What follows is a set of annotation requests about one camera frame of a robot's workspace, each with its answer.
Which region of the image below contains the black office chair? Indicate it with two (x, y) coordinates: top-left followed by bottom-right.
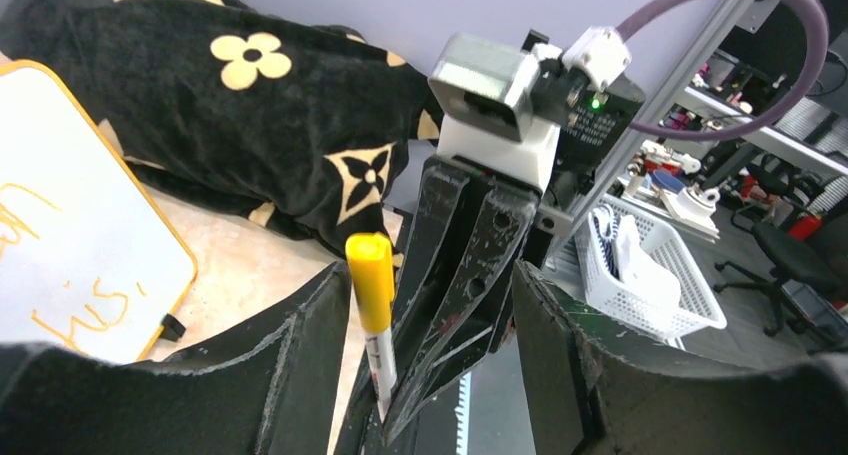
(713, 222), (847, 353)

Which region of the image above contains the yellow framed whiteboard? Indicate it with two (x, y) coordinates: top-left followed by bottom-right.
(1, 60), (198, 364)

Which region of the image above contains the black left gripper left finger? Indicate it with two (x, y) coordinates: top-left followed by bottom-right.
(1, 263), (351, 454)

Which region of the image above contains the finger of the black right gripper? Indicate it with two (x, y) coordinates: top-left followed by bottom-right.
(334, 157), (472, 455)
(381, 181), (539, 444)

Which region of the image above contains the white marker pen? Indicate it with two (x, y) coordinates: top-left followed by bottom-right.
(366, 328), (397, 422)

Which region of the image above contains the white plastic basket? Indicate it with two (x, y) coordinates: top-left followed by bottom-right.
(574, 195), (727, 341)

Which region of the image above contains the yellow marker cap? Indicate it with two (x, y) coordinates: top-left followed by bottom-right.
(345, 233), (395, 334)

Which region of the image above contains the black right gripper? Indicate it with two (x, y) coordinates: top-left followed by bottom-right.
(523, 29), (646, 267)

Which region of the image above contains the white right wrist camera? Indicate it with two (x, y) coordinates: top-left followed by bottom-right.
(428, 33), (559, 192)

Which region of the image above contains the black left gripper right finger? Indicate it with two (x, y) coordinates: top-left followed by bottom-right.
(512, 262), (847, 454)

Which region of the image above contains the black floral blanket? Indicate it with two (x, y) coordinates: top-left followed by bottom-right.
(1, 0), (443, 254)

